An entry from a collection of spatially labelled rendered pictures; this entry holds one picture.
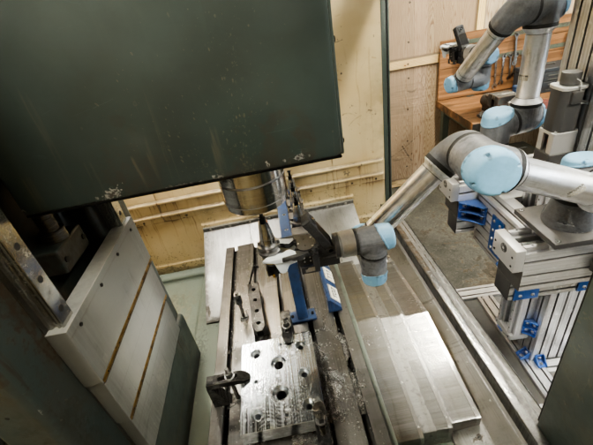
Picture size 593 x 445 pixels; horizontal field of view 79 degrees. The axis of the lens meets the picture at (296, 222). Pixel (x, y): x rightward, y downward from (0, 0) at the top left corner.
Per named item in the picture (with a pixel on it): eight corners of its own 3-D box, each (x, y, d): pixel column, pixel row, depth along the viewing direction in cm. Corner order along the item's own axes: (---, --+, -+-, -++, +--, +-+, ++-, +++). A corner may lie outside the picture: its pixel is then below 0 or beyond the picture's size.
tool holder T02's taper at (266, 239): (260, 238, 98) (255, 218, 94) (276, 237, 98) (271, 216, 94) (258, 248, 94) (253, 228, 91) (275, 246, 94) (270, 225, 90)
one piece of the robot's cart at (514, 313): (513, 313, 186) (549, 160, 140) (529, 333, 174) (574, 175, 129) (495, 315, 186) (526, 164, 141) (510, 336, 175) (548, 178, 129)
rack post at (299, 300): (314, 309, 137) (304, 247, 121) (317, 320, 133) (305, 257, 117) (289, 313, 137) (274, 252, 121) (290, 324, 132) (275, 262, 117)
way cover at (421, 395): (391, 267, 191) (391, 243, 183) (485, 441, 115) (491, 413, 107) (336, 278, 191) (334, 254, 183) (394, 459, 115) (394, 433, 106)
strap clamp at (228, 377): (257, 389, 112) (245, 359, 104) (257, 399, 110) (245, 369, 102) (215, 397, 112) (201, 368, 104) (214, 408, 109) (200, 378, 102)
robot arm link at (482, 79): (461, 91, 172) (462, 67, 167) (481, 86, 174) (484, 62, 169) (472, 94, 166) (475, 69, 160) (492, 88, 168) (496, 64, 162)
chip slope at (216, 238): (356, 235, 221) (353, 199, 207) (395, 320, 162) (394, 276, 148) (214, 263, 220) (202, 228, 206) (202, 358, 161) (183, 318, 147)
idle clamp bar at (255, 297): (262, 293, 149) (258, 281, 146) (270, 341, 127) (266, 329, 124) (250, 296, 149) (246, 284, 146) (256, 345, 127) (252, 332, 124)
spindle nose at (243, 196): (230, 190, 96) (218, 147, 90) (289, 181, 95) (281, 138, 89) (221, 221, 83) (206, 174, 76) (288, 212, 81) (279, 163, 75)
